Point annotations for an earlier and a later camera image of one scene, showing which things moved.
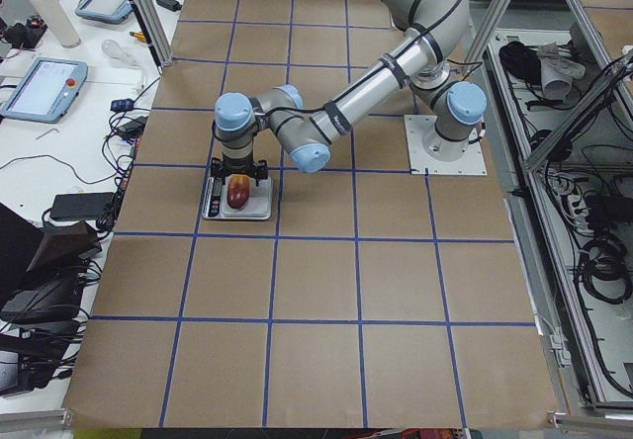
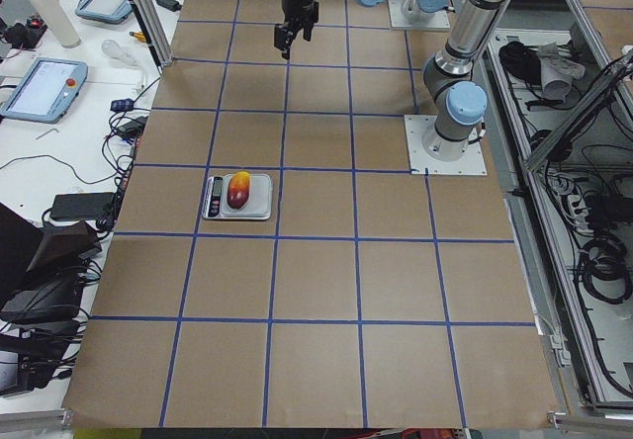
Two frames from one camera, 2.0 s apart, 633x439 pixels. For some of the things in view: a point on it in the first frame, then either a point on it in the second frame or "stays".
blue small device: [122, 105] stays
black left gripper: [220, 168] to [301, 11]
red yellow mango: [237, 191] stays
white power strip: [578, 207] stays
